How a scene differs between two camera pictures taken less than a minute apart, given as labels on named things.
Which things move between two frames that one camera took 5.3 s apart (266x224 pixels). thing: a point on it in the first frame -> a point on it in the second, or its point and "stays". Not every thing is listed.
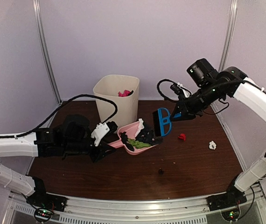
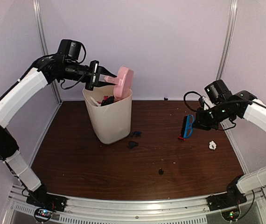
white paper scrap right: x=212 y=145 stays
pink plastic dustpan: x=131 y=131 -> x=123 y=82
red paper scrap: x=182 y=136 stays
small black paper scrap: x=160 y=171 stays
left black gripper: x=100 y=153 -> x=96 y=70
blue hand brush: x=162 y=122 -> x=187 y=126
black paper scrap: x=124 y=137 -> x=132 y=144
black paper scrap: x=146 y=135 -> x=110 y=100
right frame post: x=229 y=33 stays
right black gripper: x=187 y=112 -> x=200 y=123
